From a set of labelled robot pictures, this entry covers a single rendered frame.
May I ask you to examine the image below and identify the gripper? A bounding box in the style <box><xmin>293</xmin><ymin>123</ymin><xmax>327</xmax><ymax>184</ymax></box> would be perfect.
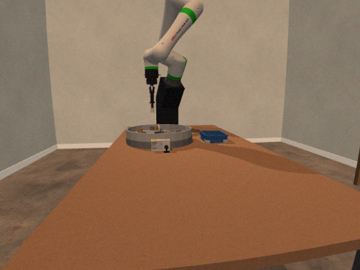
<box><xmin>147</xmin><ymin>78</ymin><xmax>158</xmax><ymax>113</ymax></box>

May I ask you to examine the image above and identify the blue crate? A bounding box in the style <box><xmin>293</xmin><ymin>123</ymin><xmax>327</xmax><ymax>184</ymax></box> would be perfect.
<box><xmin>199</xmin><ymin>130</ymin><xmax>228</xmax><ymax>143</ymax></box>

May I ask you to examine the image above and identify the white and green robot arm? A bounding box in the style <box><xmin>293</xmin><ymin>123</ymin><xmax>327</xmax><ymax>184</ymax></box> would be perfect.
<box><xmin>143</xmin><ymin>0</ymin><xmax>203</xmax><ymax>87</ymax></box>

